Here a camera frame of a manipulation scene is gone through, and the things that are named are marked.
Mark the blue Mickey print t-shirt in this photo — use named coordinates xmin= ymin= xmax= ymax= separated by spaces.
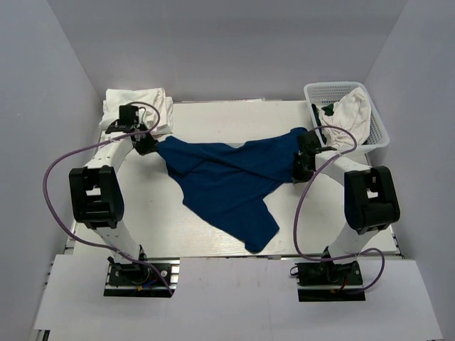
xmin=158 ymin=127 xmax=307 ymax=253

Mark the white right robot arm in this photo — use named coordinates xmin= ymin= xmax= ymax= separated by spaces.
xmin=292 ymin=129 xmax=400 ymax=283

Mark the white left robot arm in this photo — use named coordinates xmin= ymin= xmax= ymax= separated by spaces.
xmin=69 ymin=131 xmax=157 ymax=283

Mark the folded white t-shirt lower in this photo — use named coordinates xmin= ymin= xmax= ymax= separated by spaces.
xmin=151 ymin=95 xmax=173 ymax=136

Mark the dark green garment in basket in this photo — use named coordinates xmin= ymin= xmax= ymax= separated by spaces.
xmin=311 ymin=103 xmax=334 ymax=129

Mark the crumpled white t-shirt in basket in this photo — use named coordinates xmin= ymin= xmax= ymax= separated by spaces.
xmin=320 ymin=87 xmax=372 ymax=149

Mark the white plastic laundry basket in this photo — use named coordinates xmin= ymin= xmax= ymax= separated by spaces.
xmin=304 ymin=81 xmax=390 ymax=156

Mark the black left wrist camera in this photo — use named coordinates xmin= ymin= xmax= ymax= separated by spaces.
xmin=106 ymin=105 xmax=147 ymax=134

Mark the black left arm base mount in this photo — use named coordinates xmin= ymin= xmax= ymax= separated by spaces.
xmin=103 ymin=260 xmax=180 ymax=298

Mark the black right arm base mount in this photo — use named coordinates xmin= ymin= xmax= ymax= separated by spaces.
xmin=289 ymin=261 xmax=365 ymax=303

